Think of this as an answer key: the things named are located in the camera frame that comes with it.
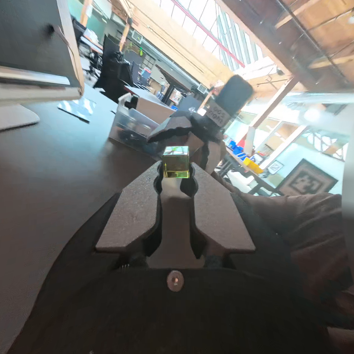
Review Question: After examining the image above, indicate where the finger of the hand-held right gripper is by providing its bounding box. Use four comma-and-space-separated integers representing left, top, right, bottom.
147, 111, 195, 144
190, 133, 228, 175

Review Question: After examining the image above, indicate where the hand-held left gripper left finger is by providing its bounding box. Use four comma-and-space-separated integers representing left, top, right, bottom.
95, 161, 163, 256

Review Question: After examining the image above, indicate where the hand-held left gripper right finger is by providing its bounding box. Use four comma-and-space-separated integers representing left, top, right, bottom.
180, 162, 256, 259

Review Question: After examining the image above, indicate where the green glass cube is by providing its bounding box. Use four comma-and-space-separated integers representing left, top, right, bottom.
161, 145, 190, 179

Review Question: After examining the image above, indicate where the person's right forearm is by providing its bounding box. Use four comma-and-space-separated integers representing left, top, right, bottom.
211, 171, 354, 332

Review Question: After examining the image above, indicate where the blue bin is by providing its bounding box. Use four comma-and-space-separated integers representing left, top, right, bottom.
226, 140, 245, 159

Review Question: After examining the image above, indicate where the white box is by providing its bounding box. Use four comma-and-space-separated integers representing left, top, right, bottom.
118, 88, 183, 125

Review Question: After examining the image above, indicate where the small yellow bin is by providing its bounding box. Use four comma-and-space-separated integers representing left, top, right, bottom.
243, 158, 264, 175

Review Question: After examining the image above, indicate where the clear plastic container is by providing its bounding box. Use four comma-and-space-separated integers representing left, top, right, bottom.
109, 106, 160, 154

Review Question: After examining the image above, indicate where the small framed picture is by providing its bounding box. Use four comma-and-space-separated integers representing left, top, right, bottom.
267, 160, 284, 175

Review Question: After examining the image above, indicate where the framed black white marker board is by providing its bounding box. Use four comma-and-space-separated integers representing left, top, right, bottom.
279, 159, 339, 197

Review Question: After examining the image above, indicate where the shiny metal plate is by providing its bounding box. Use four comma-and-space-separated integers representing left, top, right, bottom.
57, 98, 97, 123

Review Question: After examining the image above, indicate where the white stand base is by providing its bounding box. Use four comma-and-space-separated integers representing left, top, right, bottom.
0, 104, 41, 131

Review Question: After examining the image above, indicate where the computer monitor with stand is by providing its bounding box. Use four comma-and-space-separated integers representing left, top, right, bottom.
0, 0, 85, 96

